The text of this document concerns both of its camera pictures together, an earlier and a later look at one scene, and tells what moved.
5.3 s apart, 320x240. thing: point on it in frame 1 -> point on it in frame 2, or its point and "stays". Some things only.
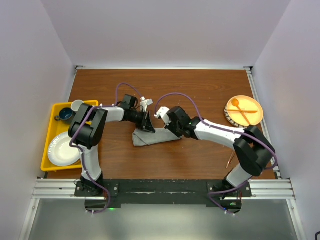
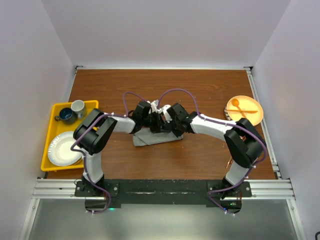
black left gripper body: (142, 117) -> (155, 126)
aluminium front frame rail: (64, 189) stays
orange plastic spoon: (235, 102) stays
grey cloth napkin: (142, 137) stays
